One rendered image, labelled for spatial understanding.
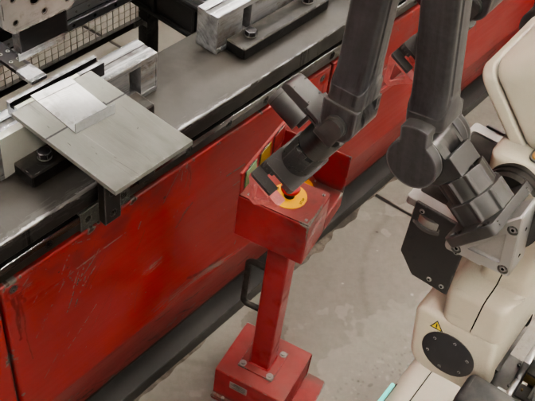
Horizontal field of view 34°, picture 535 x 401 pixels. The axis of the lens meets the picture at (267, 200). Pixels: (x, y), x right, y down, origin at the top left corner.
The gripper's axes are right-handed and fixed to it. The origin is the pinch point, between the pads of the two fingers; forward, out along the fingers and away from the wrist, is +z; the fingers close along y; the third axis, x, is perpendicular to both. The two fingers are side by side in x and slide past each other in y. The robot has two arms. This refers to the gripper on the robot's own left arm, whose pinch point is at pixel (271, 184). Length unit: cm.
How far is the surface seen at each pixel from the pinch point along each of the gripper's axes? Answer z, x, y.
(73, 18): 38, -55, -19
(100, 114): 12.6, -28.6, 8.3
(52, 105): 17.6, -35.9, 11.3
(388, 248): 92, 39, -89
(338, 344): 88, 46, -48
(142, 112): 12.1, -24.7, 1.7
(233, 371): 84, 29, -15
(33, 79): 20.6, -42.5, 9.0
